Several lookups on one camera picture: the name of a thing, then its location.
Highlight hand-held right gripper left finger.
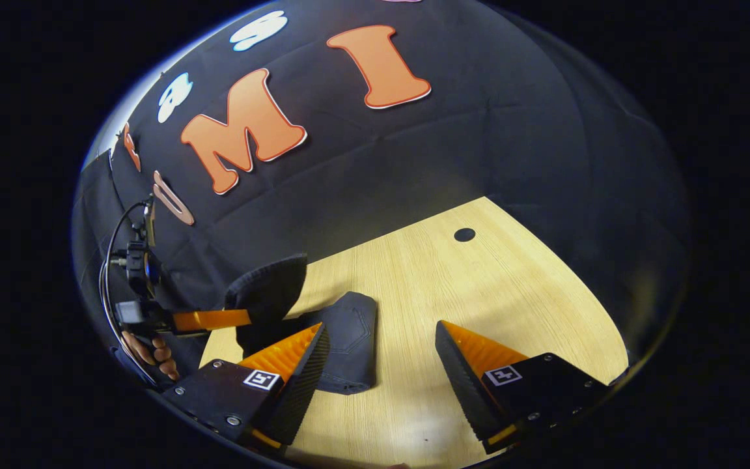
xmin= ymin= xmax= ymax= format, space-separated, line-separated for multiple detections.
xmin=160 ymin=322 xmax=331 ymax=450

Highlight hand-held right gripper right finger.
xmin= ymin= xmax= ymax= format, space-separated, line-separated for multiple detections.
xmin=434 ymin=319 xmax=611 ymax=456

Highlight dark blue jeans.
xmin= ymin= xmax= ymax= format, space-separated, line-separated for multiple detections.
xmin=224 ymin=253 xmax=379 ymax=396

